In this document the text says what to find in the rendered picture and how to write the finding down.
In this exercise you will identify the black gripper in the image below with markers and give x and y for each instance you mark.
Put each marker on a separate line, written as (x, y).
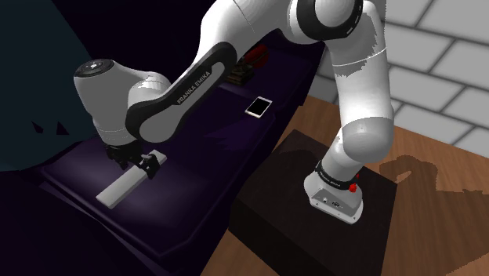
(121, 149)

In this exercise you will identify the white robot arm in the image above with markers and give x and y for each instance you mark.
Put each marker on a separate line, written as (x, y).
(351, 95)

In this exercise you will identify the white flat remote control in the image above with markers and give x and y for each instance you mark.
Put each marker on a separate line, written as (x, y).
(126, 183)

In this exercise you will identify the dark purple sofa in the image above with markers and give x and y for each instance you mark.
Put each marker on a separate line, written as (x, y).
(198, 160)

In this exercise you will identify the white smartphone with black screen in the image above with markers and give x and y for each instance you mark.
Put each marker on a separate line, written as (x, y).
(258, 106)

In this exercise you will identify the red round object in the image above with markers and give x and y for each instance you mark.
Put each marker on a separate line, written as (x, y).
(256, 56)

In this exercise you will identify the dark robot stand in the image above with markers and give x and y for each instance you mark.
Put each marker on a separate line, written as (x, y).
(305, 237)

